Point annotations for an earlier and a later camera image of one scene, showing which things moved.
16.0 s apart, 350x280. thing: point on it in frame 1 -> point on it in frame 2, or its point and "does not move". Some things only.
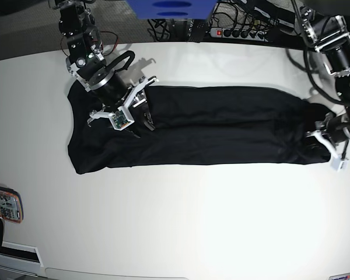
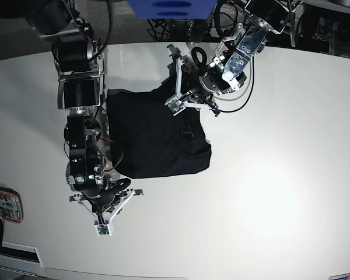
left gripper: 121,118 -> 103,208
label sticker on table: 348,276 does not move
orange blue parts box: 6,203 does not move
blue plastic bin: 172,9 does not move
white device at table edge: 23,258 does not move
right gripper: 339,161 -> 178,102
